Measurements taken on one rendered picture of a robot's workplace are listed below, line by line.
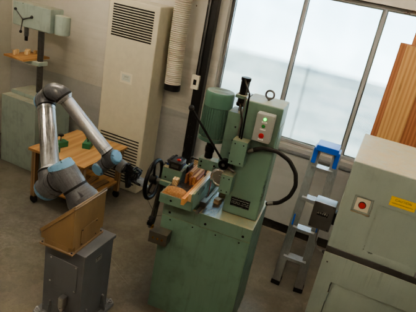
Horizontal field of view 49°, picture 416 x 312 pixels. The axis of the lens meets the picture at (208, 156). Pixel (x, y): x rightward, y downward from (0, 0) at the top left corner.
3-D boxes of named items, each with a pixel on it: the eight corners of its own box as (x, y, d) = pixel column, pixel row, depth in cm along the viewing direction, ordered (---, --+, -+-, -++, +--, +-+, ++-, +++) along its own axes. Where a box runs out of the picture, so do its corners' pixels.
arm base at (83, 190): (82, 202, 250) (72, 187, 250) (63, 213, 261) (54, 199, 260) (104, 188, 266) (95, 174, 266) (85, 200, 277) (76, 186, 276)
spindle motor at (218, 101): (203, 132, 290) (212, 85, 279) (228, 139, 286) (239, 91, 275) (193, 139, 275) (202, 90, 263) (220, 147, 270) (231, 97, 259)
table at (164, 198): (181, 164, 326) (182, 156, 323) (221, 176, 318) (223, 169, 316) (143, 196, 271) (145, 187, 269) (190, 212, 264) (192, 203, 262)
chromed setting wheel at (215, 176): (209, 182, 278) (213, 164, 273) (228, 189, 275) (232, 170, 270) (207, 184, 275) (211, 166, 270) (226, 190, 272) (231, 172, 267)
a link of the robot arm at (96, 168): (97, 161, 296) (108, 153, 306) (87, 168, 303) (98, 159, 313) (106, 173, 298) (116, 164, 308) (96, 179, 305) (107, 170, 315)
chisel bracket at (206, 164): (200, 166, 292) (202, 153, 289) (220, 172, 289) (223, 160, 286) (196, 169, 286) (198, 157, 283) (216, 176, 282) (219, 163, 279)
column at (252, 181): (231, 197, 301) (254, 92, 275) (264, 207, 296) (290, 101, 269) (221, 210, 281) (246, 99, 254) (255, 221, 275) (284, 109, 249)
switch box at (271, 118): (253, 137, 260) (259, 110, 254) (270, 141, 257) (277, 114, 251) (251, 139, 254) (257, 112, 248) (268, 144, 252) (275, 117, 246)
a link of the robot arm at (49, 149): (47, 191, 260) (40, 81, 288) (32, 202, 270) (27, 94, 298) (70, 194, 270) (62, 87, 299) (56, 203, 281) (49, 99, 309)
